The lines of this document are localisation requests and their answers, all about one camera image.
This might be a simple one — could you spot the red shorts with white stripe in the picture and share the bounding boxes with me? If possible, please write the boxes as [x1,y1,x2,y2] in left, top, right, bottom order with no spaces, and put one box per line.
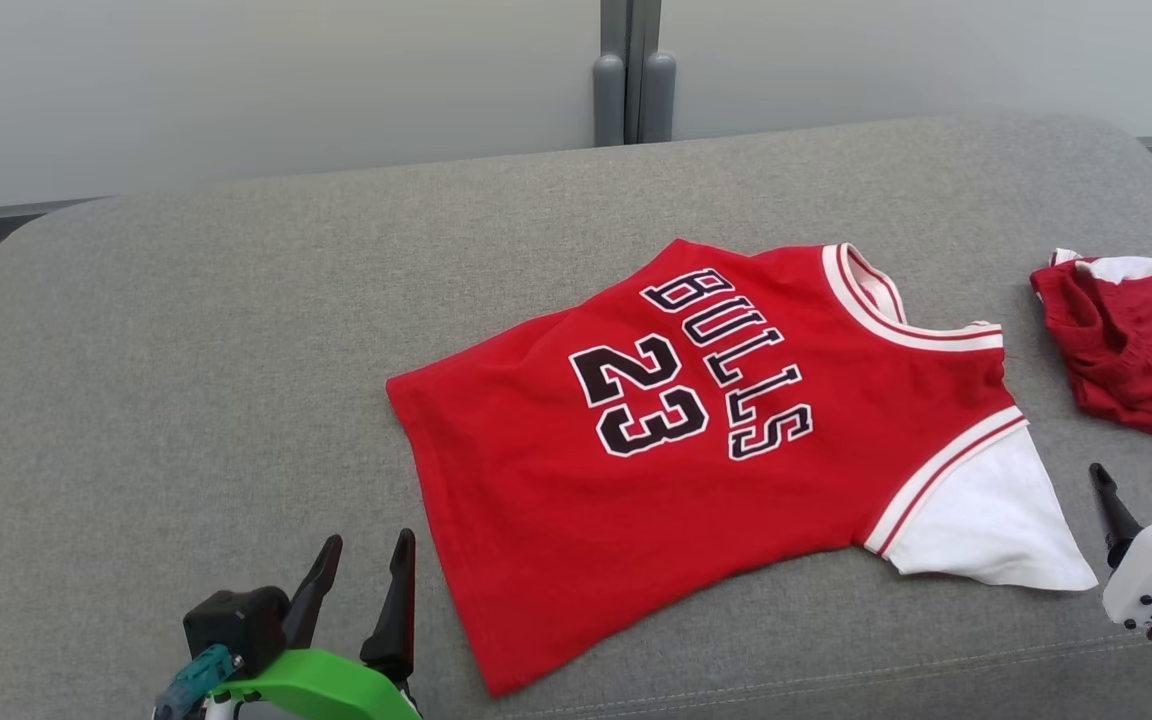
[1029,248,1152,456]

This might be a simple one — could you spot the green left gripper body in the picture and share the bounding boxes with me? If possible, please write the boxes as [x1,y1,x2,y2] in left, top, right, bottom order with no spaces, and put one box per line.
[211,648,424,720]

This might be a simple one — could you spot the red Bulls jersey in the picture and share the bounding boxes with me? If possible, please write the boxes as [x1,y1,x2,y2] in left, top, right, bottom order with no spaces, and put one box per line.
[385,238,1099,698]

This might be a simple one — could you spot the grey fabric sofa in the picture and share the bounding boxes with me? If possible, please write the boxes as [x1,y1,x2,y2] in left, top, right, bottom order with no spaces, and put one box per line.
[0,112,1152,720]

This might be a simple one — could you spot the grey partition post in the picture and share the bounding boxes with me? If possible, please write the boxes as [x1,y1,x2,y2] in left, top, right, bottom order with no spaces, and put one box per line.
[593,0,677,148]

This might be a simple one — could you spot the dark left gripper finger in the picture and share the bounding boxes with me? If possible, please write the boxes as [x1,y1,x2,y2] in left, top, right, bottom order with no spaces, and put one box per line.
[283,534,344,651]
[360,529,417,691]

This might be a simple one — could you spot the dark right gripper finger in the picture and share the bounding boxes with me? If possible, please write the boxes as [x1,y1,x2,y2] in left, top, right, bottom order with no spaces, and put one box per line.
[1089,462,1144,571]

